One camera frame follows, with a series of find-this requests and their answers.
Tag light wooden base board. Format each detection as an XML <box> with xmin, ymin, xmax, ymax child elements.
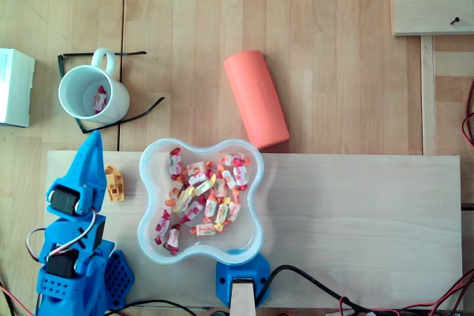
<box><xmin>41</xmin><ymin>150</ymin><xmax>464</xmax><ymax>309</ymax></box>

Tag white red black servo cable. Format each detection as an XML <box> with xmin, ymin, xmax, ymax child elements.
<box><xmin>47</xmin><ymin>208</ymin><xmax>99</xmax><ymax>258</ymax></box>

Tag light wooden post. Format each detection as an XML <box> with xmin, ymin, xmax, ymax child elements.
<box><xmin>230</xmin><ymin>281</ymin><xmax>257</xmax><ymax>316</ymax></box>

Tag red wire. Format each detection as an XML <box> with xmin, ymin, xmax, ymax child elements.
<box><xmin>338</xmin><ymin>269</ymin><xmax>474</xmax><ymax>316</ymax></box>
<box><xmin>461</xmin><ymin>78</ymin><xmax>474</xmax><ymax>149</ymax></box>

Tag blue printed post base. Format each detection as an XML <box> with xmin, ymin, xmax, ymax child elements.
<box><xmin>216</xmin><ymin>252</ymin><xmax>271</xmax><ymax>309</ymax></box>

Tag white cardboard box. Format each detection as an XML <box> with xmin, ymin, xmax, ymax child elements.
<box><xmin>0</xmin><ymin>48</ymin><xmax>36</xmax><ymax>128</ymax></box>

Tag black power cable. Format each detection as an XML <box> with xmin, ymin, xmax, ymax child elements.
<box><xmin>258</xmin><ymin>264</ymin><xmax>474</xmax><ymax>316</ymax></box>

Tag orange 3D-printed toy boat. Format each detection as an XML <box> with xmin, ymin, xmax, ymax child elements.
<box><xmin>104</xmin><ymin>164</ymin><xmax>126</xmax><ymax>202</ymax></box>

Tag orange foam cylinder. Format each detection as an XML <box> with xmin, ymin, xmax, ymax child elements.
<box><xmin>223</xmin><ymin>50</ymin><xmax>290</xmax><ymax>150</ymax></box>

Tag clear Haribo candy tub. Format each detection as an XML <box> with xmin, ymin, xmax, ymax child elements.
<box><xmin>136</xmin><ymin>138</ymin><xmax>265</xmax><ymax>266</ymax></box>

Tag black eyeglasses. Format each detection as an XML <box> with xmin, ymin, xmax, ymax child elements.
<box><xmin>57</xmin><ymin>50</ymin><xmax>166</xmax><ymax>135</ymax></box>

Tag white ceramic mug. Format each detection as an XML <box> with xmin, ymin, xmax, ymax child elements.
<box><xmin>58</xmin><ymin>47</ymin><xmax>131</xmax><ymax>125</ymax></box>

